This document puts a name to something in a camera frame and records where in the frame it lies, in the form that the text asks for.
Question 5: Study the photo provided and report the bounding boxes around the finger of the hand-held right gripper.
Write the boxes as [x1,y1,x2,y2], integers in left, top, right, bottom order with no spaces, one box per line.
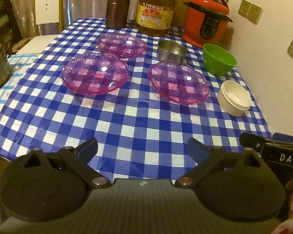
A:
[239,132,268,155]
[271,133,293,142]

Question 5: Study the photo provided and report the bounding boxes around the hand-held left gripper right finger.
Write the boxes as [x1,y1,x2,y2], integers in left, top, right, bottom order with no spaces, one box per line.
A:
[174,137,268,189]

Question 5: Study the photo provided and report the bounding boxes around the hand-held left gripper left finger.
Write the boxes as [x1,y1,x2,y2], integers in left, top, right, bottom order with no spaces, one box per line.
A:
[23,138,111,189]

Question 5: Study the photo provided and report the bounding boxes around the white ribbed bowl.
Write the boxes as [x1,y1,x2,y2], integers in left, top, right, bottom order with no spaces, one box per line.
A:
[217,80,252,117]

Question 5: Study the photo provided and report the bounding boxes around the pink transparent plastic plate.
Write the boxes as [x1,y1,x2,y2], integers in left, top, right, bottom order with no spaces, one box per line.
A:
[147,60,211,105]
[62,52,130,96]
[97,33,147,59]

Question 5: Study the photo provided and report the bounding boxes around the green plastic bowl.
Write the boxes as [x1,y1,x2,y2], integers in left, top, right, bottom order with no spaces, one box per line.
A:
[202,43,237,77]

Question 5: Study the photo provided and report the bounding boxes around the stainless steel bowl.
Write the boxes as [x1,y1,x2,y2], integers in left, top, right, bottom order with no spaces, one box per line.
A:
[157,40,188,62]

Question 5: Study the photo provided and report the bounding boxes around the blue white checkered tablecloth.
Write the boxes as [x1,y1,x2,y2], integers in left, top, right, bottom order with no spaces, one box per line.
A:
[0,18,279,183]

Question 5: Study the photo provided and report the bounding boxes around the red white cloth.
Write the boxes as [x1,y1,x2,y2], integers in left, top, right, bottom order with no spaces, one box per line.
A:
[271,216,293,234]

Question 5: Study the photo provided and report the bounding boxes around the light blue cloth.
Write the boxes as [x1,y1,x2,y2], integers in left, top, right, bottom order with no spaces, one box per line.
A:
[0,54,39,132]

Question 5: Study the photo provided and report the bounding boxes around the red electric pressure cooker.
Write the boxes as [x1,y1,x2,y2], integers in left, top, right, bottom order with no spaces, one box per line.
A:
[181,0,233,49]

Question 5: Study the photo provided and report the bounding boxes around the brown metal canister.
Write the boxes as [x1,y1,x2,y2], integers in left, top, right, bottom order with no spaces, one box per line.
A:
[105,0,132,29]

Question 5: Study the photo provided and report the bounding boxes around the large cooking oil bottle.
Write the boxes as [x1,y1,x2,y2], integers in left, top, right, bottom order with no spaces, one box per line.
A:
[136,0,178,37]

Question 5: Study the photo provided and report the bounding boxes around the white wooden chair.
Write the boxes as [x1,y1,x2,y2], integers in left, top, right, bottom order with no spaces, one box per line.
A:
[15,0,64,54]

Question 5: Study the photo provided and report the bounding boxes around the sheer grey curtain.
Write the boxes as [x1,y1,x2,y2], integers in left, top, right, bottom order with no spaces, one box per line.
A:
[6,0,144,39]

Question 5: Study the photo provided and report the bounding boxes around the dark wooden shelf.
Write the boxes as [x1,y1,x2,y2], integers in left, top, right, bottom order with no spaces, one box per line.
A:
[0,0,22,54]

